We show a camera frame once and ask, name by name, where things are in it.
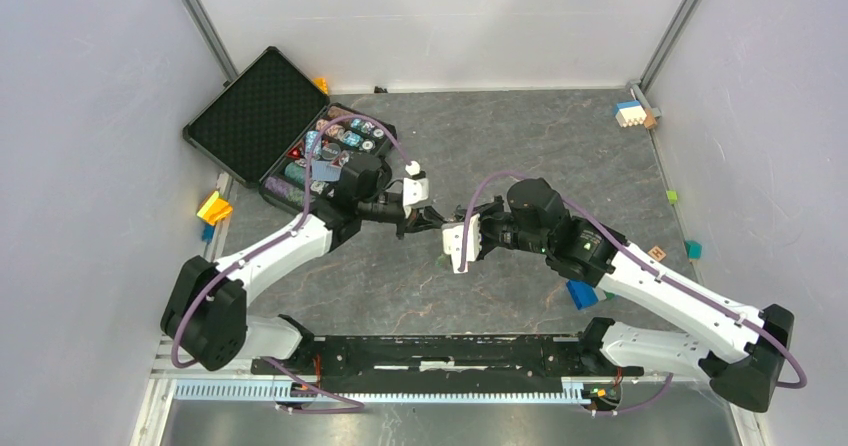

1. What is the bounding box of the keyring with bunch of keys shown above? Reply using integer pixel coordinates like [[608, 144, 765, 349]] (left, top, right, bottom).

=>
[[444, 208, 467, 225]]

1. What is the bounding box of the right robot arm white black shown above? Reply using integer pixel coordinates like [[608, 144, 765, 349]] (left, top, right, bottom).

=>
[[454, 176, 807, 413]]

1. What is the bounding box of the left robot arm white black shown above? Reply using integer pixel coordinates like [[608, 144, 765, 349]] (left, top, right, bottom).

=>
[[160, 154, 444, 374]]

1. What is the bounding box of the blue card in case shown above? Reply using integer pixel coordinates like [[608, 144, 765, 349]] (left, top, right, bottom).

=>
[[310, 160, 341, 182]]

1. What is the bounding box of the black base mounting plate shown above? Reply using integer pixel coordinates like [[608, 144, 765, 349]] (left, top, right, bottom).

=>
[[282, 334, 644, 394]]

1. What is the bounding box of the wooden letter cube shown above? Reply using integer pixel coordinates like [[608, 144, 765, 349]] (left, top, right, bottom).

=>
[[648, 246, 667, 261]]

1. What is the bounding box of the orange block behind case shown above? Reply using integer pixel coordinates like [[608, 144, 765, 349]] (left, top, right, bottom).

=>
[[313, 77, 329, 95]]

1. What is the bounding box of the black poker chip case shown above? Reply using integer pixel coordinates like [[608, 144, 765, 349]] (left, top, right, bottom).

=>
[[182, 46, 396, 213]]

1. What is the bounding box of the white blue toy brick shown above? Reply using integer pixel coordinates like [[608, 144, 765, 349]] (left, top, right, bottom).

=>
[[614, 100, 648, 127]]

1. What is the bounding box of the teal cube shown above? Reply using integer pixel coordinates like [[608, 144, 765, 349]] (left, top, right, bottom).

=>
[[684, 240, 703, 260]]

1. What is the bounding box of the yellow orange toy block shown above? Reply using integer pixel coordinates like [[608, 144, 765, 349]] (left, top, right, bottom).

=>
[[196, 190, 233, 226]]

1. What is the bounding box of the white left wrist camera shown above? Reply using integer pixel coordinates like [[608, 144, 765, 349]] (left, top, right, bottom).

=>
[[402, 161, 429, 218]]

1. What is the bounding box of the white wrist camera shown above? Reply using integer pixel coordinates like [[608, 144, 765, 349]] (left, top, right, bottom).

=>
[[402, 161, 429, 218], [441, 215, 482, 274]]

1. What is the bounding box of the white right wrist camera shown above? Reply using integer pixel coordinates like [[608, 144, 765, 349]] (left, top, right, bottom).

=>
[[441, 215, 482, 274]]

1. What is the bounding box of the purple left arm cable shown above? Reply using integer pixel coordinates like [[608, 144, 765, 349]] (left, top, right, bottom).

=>
[[170, 114, 422, 416]]

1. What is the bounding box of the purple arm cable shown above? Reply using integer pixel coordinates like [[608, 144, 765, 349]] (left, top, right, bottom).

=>
[[170, 114, 422, 416], [457, 170, 808, 418]]

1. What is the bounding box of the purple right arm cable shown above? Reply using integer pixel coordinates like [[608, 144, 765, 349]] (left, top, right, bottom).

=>
[[457, 170, 808, 418]]

